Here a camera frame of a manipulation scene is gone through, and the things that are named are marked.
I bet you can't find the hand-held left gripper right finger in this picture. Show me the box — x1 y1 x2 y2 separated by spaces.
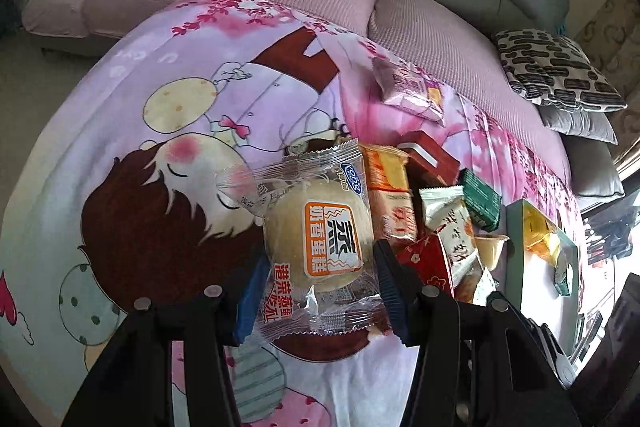
372 239 583 427

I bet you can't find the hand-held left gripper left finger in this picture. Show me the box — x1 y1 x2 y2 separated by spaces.
62 252 273 427

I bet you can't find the red flower-print triangular packet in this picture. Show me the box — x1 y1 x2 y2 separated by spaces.
397 232 456 300

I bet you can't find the clear crinkled snack packet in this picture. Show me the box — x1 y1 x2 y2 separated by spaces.
452 267 496 308

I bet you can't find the white calligraphy snack packet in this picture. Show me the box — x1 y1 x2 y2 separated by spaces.
419 185 483 278

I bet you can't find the clear-wrapped steamed cake packet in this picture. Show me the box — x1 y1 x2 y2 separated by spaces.
215 139 396 350

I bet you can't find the orange jelly cup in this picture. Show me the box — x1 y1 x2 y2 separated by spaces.
472 234 510 273

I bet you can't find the teal-rimmed white box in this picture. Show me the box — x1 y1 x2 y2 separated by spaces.
502 198 583 358

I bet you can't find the orange cracker packet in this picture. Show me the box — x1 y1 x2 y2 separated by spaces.
357 144 421 248

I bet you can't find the green snack packet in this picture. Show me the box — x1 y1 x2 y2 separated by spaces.
459 168 503 230

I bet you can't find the dark red box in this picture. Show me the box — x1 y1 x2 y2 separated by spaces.
397 130 462 188

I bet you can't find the yellow snack packet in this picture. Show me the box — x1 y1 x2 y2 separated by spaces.
522 209 563 268

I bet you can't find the green and white packet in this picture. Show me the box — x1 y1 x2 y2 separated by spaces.
552 252 573 298

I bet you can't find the pink snack packet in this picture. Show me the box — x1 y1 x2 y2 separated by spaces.
371 57 446 125

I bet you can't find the printed pink blanket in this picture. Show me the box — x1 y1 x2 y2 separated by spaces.
0 0 586 427

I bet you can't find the grey cushion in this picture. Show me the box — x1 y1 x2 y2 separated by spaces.
539 104 618 145

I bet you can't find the black and white patterned cushion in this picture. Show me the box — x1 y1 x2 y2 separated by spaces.
494 28 628 112

